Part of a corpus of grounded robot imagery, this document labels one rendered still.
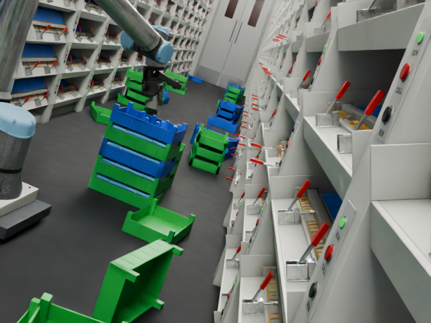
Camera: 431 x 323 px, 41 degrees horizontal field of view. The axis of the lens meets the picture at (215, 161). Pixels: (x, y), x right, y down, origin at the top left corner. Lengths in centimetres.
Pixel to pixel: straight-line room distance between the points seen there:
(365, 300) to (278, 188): 70
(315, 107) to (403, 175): 70
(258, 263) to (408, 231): 86
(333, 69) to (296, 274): 54
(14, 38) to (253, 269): 114
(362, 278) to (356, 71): 73
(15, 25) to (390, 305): 165
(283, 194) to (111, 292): 52
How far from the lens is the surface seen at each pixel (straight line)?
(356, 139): 61
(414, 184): 53
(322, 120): 103
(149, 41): 219
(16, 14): 200
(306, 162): 123
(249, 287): 124
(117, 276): 148
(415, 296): 40
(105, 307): 152
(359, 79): 123
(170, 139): 248
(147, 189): 254
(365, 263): 55
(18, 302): 162
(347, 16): 122
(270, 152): 174
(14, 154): 192
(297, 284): 80
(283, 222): 106
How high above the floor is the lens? 80
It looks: 11 degrees down
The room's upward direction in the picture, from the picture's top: 20 degrees clockwise
